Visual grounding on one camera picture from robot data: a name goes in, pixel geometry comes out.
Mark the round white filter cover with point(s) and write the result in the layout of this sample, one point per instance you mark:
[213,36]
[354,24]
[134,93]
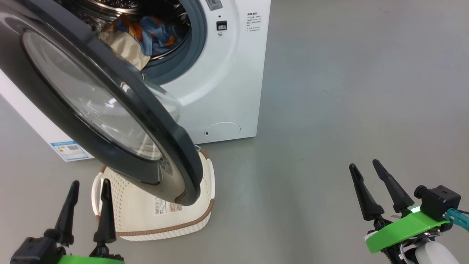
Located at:
[223,130]

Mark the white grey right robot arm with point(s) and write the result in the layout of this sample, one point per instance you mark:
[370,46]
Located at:
[436,255]

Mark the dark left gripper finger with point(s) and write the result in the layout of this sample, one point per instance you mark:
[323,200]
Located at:
[105,220]
[67,216]

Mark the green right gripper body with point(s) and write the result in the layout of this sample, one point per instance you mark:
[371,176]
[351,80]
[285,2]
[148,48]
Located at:
[403,233]

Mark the cream beige garment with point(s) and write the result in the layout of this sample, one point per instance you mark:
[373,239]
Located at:
[128,47]

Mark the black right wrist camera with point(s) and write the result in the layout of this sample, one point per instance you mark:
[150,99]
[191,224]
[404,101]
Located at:
[439,201]

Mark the white barcode sticker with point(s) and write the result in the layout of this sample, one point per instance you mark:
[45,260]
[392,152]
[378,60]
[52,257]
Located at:
[167,207]

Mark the blue patterned garment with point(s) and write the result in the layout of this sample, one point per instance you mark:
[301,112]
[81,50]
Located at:
[157,33]

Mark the grey instruction label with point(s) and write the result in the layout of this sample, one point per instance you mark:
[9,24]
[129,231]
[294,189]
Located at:
[214,4]

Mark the black door lock socket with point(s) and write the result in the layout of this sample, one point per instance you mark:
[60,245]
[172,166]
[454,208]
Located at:
[221,25]

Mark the white front-load washing machine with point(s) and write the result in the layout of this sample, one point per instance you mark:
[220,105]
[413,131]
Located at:
[227,91]

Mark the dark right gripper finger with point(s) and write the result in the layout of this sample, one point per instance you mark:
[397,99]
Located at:
[368,205]
[395,194]

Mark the white basket with brown rim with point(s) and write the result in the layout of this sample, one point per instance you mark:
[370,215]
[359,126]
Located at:
[146,220]

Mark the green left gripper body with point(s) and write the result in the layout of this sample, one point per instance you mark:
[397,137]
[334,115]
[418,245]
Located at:
[95,259]

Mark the washing machine drum opening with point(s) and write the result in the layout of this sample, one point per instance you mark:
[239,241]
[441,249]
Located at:
[117,4]

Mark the teal right camera connector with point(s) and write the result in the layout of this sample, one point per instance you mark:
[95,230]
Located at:
[458,219]

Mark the printed warning text label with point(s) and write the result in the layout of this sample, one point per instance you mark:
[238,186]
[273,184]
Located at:
[254,22]

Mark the black round washer door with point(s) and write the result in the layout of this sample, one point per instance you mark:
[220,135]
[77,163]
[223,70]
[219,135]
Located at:
[176,146]

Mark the blue energy label sticker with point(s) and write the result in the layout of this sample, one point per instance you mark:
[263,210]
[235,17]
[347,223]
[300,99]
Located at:
[70,151]

